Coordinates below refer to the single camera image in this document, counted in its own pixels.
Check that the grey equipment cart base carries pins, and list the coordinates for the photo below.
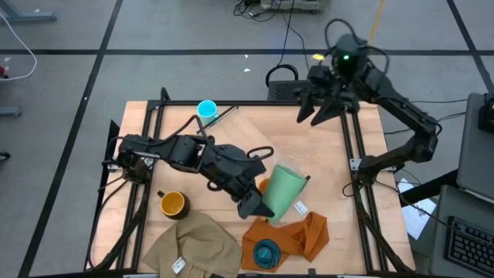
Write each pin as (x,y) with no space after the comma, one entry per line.
(289,4)

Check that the light turquoise mug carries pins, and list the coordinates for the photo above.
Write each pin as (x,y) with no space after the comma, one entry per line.
(207,109)

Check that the grey desk foot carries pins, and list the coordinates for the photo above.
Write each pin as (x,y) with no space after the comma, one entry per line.
(9,111)
(27,16)

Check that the orange cloth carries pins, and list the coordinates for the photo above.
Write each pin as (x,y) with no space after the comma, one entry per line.
(293,237)

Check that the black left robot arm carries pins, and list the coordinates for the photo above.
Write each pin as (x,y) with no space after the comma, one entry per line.
(185,154)

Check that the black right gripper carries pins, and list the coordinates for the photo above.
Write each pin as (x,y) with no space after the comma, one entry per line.
(332,94)

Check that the wooden shelf with black frame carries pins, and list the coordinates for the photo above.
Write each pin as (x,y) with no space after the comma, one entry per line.
(235,129)

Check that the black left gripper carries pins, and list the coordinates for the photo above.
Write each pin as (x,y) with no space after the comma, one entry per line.
(241,185)

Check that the white printed cloth tag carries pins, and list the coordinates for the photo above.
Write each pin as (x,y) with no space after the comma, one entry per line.
(179,265)
(300,207)

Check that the black mug with yellow inside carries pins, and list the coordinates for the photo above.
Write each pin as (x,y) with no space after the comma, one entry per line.
(173,204)

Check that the beige cloth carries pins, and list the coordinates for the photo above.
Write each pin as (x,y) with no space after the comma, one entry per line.
(193,243)

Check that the silver frame bracket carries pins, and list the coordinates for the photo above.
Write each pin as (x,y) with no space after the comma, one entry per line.
(355,164)

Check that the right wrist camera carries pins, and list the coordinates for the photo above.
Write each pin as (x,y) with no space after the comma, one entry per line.
(318,73)

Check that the sage green cup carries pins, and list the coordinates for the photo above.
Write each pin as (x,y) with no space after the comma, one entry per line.
(283,191)

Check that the black ventilated computer case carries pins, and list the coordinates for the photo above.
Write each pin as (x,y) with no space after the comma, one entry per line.
(283,90)

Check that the teal faceted plastic tumbler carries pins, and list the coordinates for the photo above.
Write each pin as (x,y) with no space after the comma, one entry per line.
(266,253)

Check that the small orange cup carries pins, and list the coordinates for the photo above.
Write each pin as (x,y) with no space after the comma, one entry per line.
(264,185)

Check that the black aluminium rig frame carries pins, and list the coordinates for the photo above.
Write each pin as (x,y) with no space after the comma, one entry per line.
(247,103)

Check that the small black device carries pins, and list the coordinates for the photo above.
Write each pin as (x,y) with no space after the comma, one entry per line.
(487,114)

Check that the white paper sheet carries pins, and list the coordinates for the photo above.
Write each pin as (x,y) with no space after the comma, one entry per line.
(418,216)

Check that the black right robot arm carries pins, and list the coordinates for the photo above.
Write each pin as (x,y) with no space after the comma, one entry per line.
(405,108)

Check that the small red object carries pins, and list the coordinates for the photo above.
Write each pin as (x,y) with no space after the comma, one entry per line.
(3,71)

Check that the grey laptop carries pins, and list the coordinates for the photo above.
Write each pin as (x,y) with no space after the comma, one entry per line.
(474,154)

